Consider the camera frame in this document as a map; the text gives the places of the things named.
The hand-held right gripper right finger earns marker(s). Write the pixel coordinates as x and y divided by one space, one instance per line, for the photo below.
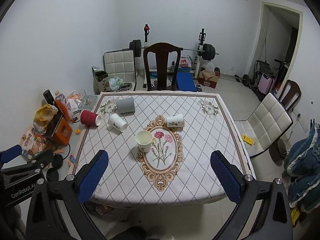
226 177

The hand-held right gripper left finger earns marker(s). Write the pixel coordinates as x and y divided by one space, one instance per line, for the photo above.
93 176

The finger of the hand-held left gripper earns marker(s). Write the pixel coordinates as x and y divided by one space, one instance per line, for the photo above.
37 162
11 153

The white printed paper cup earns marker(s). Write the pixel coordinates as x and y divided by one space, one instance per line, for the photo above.
143 146
117 122
175 121

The red ribbed paper cup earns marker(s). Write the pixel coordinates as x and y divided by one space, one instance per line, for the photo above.
88 117

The grey cup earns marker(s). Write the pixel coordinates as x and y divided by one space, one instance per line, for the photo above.
126 105

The black round lid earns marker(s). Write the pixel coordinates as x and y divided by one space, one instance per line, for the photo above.
57 160
52 174

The colourful snack packet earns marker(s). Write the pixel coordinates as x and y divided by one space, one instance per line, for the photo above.
32 142

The orange box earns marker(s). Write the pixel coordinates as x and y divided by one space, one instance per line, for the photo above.
61 133

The yellow packet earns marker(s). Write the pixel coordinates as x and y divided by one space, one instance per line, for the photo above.
247 139

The white floral tablecloth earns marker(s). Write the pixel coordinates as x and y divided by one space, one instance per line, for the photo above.
200 142

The yellow plastic bag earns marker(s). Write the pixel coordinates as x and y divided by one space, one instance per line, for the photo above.
43 115

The orange bottle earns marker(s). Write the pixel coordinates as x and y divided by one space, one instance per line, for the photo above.
62 106

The black bottle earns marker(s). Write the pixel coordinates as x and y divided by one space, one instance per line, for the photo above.
48 96

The white padded chair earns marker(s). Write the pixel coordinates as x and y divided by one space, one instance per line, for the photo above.
120 61
270 120

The glass ashtray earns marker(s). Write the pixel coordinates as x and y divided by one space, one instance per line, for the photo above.
88 100

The yellow tag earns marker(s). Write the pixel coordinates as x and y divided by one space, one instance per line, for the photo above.
296 213

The blue clothes pile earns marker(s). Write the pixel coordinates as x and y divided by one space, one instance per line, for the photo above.
305 155

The metal bowl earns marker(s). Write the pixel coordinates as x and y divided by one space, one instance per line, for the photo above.
125 87

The printed cardboard box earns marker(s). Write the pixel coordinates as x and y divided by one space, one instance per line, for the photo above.
101 81

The green and white plastic bag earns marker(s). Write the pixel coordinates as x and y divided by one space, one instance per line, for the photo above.
115 83

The red cardboard box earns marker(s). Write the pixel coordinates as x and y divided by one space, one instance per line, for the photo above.
208 81

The black dumbbell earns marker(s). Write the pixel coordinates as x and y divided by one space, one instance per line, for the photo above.
245 79

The pink suitcase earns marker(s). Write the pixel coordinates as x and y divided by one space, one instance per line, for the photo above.
265 83

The blue weight bench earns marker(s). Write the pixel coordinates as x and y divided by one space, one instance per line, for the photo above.
186 81

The dark wooden chair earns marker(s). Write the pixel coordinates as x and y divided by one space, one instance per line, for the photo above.
292 90
161 62

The clear plastic bag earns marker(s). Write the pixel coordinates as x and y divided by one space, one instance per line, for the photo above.
209 66

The black folding cart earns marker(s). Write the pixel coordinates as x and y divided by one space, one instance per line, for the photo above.
262 67

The red and white plastic bag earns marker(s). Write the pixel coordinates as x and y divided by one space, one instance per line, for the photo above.
184 62

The black scooter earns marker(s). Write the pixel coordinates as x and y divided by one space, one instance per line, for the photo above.
281 66

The black barbell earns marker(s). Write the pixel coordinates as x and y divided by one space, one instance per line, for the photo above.
208 52

